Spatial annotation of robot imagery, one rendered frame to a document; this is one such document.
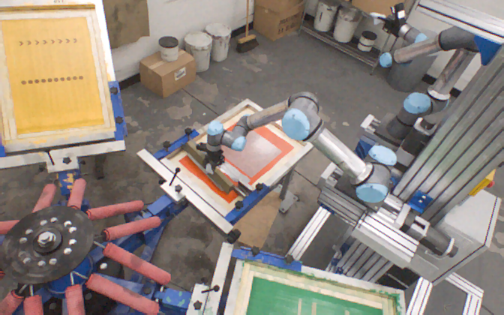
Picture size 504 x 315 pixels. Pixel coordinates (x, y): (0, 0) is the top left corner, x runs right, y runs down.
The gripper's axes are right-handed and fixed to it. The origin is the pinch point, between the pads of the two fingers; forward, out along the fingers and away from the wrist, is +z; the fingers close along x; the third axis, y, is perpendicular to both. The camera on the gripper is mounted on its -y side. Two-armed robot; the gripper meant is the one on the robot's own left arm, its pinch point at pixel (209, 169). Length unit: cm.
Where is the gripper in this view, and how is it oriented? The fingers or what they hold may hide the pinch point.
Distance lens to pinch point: 189.6
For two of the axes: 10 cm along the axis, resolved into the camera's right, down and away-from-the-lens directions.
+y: 7.5, 5.6, -3.6
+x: 6.5, -5.1, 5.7
